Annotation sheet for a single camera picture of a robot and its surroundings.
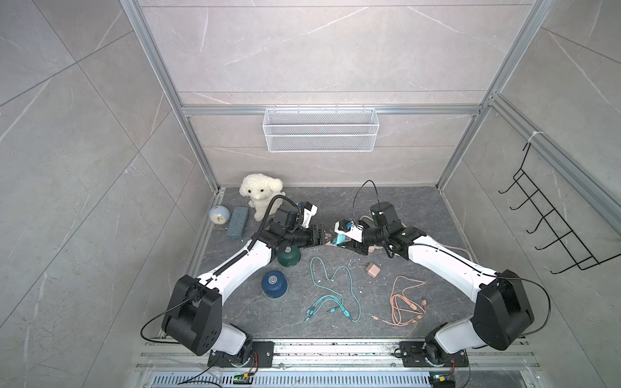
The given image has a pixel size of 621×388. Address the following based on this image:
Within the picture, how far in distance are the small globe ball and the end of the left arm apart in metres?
0.47

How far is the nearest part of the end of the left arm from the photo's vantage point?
2.34ft

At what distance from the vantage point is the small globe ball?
102 centimetres
